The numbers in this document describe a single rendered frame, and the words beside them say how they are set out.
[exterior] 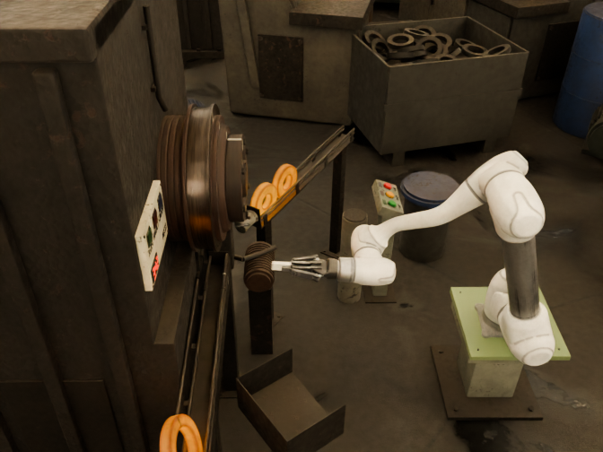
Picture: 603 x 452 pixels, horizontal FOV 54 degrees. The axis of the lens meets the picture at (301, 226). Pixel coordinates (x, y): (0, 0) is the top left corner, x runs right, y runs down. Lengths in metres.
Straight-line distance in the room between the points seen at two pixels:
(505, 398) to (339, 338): 0.78
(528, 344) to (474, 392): 0.56
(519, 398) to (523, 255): 0.98
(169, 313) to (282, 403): 0.44
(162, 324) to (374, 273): 0.77
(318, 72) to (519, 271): 2.87
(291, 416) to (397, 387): 0.95
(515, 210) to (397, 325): 1.33
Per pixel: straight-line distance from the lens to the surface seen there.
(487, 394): 2.76
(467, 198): 2.01
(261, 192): 2.47
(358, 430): 2.59
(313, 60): 4.53
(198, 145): 1.73
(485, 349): 2.47
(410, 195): 3.16
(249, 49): 4.60
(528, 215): 1.81
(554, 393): 2.92
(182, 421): 1.70
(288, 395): 1.92
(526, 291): 2.11
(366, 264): 2.12
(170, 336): 1.74
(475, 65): 4.16
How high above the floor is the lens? 2.11
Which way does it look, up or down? 36 degrees down
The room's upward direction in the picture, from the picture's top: 1 degrees clockwise
